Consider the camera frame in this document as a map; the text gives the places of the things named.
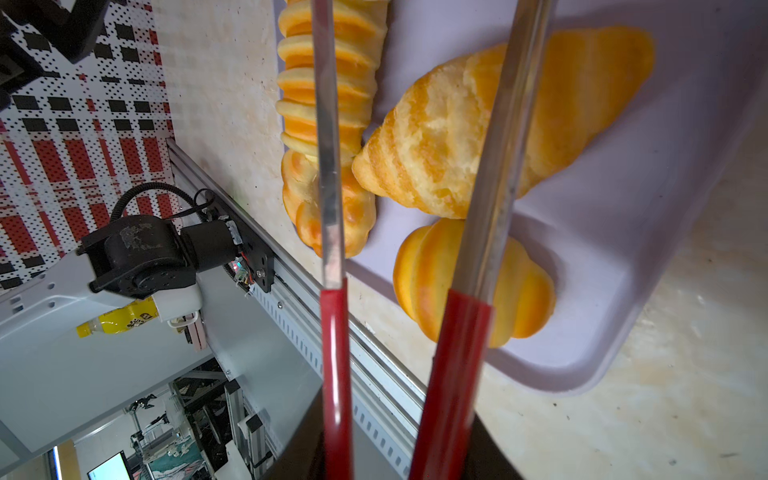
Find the grey lilac tray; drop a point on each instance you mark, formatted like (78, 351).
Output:
(606, 227)

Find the red handled metal tongs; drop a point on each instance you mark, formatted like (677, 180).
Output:
(448, 277)

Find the striped long bread lower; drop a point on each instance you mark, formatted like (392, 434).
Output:
(351, 45)

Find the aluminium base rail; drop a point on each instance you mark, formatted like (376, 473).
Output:
(364, 385)

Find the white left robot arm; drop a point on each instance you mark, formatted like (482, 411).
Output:
(199, 72)

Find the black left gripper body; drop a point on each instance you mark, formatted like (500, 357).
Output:
(73, 32)

